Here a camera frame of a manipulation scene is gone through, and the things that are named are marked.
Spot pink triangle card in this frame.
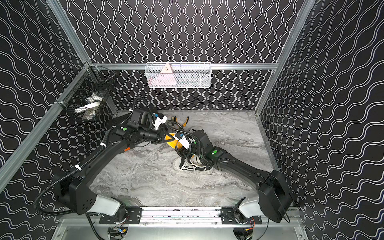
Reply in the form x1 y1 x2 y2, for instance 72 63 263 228
160 63 173 74

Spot black wire wall basket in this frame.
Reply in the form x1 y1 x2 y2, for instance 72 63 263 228
56 66 118 121

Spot white items in black basket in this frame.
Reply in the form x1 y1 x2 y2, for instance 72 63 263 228
74 93 103 120

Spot black canvas sneaker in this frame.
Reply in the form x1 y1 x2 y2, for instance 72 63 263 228
173 158 214 174

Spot black plastic tool case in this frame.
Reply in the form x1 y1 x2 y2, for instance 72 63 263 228
107 110 132 130

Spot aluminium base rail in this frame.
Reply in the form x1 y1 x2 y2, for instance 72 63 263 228
98 206 262 226

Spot orange handled pliers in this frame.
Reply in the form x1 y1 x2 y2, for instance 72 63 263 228
170 115 190 125

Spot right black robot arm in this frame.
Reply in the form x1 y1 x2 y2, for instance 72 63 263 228
166 120 293 224

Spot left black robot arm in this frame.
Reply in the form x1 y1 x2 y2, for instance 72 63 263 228
33 97 174 222

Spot orange insole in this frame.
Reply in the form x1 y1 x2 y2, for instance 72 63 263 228
167 133 184 150

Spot white wire wall basket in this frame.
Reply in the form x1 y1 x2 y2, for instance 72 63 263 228
145 62 212 89

